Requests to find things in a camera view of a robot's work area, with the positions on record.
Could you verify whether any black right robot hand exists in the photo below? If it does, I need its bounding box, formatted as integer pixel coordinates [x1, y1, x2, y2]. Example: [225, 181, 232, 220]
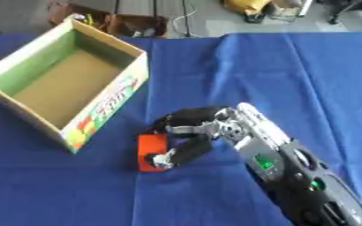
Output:
[145, 105, 234, 170]

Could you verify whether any orange rectangular block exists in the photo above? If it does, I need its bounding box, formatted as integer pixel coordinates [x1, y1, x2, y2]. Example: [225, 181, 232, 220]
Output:
[134, 133, 172, 172]

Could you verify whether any open cardboard box green inside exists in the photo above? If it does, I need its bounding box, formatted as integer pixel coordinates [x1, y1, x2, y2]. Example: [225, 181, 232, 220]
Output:
[0, 18, 152, 154]

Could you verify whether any black tripod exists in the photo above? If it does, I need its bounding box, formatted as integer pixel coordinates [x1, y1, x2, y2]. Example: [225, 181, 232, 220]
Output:
[111, 0, 197, 38]

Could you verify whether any yellow bag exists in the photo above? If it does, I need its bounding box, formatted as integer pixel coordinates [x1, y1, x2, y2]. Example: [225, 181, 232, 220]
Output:
[222, 0, 274, 16]

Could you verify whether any black office chair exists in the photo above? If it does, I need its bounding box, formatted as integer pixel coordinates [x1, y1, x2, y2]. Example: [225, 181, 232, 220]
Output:
[326, 0, 362, 32]

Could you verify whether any white cable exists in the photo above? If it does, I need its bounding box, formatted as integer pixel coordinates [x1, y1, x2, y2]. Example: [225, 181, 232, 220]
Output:
[170, 3, 200, 34]

